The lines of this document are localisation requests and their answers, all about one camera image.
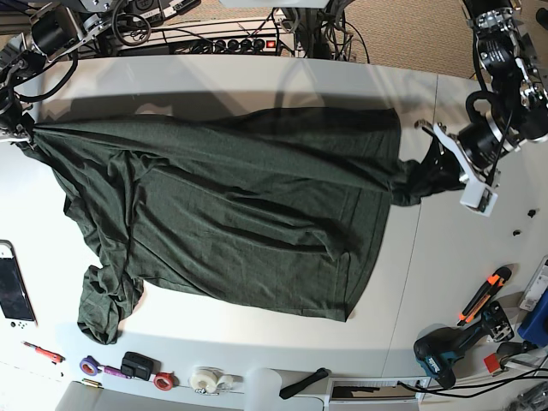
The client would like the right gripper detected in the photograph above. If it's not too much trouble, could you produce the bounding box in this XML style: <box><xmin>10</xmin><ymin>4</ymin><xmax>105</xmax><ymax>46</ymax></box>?
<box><xmin>1</xmin><ymin>102</ymin><xmax>36</xmax><ymax>148</ymax></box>

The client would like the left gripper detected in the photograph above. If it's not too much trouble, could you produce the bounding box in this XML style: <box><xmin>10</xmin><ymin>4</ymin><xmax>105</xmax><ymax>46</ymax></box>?
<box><xmin>414</xmin><ymin>119</ymin><xmax>514</xmax><ymax>188</ymax></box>

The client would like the dark green t-shirt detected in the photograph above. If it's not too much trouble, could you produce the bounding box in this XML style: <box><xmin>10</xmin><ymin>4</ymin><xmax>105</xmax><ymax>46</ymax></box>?
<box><xmin>20</xmin><ymin>107</ymin><xmax>462</xmax><ymax>344</ymax></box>

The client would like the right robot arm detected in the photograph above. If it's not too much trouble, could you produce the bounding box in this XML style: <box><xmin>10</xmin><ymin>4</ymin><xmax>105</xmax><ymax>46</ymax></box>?
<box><xmin>1</xmin><ymin>1</ymin><xmax>127</xmax><ymax>143</ymax></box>

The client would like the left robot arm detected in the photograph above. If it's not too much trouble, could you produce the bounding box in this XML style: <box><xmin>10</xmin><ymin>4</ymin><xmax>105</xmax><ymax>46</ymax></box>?
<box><xmin>454</xmin><ymin>1</ymin><xmax>547</xmax><ymax>184</ymax></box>

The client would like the orange black utility knife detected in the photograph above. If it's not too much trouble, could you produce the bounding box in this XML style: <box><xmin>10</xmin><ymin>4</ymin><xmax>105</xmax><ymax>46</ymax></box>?
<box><xmin>456</xmin><ymin>266</ymin><xmax>512</xmax><ymax>327</ymax></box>

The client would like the blue box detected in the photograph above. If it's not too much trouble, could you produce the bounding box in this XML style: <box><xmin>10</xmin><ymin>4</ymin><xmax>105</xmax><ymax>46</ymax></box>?
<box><xmin>518</xmin><ymin>291</ymin><xmax>548</xmax><ymax>347</ymax></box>

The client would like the white handheld game console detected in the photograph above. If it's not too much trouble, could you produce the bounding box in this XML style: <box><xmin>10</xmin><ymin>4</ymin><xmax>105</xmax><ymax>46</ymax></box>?
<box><xmin>1</xmin><ymin>240</ymin><xmax>37</xmax><ymax>330</ymax></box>

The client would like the teal black power drill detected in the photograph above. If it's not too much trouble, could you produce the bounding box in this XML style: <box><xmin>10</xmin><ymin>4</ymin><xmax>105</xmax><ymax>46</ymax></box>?
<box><xmin>414</xmin><ymin>301</ymin><xmax>515</xmax><ymax>390</ymax></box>

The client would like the red screwdriver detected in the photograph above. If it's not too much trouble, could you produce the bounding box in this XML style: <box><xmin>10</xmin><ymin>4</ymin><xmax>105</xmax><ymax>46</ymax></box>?
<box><xmin>21</xmin><ymin>341</ymin><xmax>65</xmax><ymax>365</ymax></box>

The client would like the black power strip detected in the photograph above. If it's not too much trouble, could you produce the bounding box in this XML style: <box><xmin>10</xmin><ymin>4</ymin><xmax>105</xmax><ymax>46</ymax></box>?
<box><xmin>170</xmin><ymin>37</ymin><xmax>296</xmax><ymax>55</ymax></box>

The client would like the purple tape roll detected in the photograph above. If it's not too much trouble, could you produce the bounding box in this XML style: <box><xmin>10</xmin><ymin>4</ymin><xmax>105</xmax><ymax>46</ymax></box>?
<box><xmin>80</xmin><ymin>355</ymin><xmax>100</xmax><ymax>376</ymax></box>

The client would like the red tape roll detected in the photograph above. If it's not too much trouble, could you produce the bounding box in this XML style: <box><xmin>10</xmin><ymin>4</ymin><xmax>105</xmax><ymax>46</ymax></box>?
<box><xmin>153</xmin><ymin>372</ymin><xmax>176</xmax><ymax>391</ymax></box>

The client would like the white paper roll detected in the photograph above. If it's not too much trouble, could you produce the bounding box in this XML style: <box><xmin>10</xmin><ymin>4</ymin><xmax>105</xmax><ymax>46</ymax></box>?
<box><xmin>244</xmin><ymin>368</ymin><xmax>282</xmax><ymax>411</ymax></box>

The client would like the clear tape dispenser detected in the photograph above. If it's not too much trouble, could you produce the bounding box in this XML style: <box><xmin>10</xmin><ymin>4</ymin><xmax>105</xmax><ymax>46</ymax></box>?
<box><xmin>188</xmin><ymin>367</ymin><xmax>243</xmax><ymax>395</ymax></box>

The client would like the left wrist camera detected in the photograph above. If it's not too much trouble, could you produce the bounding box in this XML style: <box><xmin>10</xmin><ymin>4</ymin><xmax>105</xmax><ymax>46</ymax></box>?
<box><xmin>460</xmin><ymin>181</ymin><xmax>498</xmax><ymax>217</ymax></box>

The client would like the black action camera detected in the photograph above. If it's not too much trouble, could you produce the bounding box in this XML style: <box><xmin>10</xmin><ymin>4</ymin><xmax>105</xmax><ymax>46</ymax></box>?
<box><xmin>120</xmin><ymin>352</ymin><xmax>154</xmax><ymax>381</ymax></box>

